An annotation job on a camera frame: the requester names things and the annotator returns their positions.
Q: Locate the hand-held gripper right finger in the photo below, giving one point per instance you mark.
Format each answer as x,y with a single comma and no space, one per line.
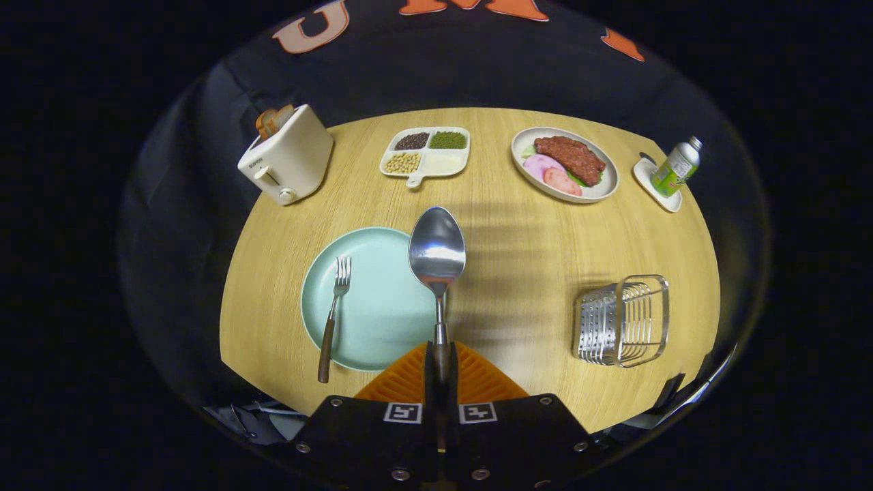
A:
518,436

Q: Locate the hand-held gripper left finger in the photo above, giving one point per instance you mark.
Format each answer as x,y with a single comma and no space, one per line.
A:
368,436

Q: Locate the light green plate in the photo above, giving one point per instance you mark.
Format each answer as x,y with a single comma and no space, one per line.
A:
382,307

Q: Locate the pink ham slice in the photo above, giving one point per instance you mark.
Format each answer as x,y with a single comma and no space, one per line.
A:
540,166
562,182

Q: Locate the white oval plate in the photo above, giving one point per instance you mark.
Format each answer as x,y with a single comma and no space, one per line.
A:
600,191

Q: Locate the green lettuce leaf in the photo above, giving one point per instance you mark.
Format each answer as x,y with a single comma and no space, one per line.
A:
590,179

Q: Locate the yellow soybeans heap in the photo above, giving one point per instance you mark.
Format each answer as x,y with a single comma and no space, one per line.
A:
402,162

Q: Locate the small white dish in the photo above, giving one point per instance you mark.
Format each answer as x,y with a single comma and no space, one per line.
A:
665,201

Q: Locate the white divided tray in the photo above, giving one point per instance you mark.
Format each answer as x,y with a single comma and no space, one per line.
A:
443,162

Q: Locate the brown steak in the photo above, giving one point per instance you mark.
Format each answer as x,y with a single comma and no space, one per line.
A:
571,157

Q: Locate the white toaster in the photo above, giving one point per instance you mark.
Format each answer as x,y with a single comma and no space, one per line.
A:
293,160

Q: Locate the dark red beans heap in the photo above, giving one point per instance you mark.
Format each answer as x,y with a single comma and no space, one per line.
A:
412,141

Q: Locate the green beans heap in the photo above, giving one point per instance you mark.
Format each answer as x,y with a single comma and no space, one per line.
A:
448,140

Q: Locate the green labelled bottle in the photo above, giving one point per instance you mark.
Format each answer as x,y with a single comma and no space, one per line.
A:
675,169

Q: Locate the toast bread slice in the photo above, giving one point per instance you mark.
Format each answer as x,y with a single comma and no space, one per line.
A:
284,116
266,123

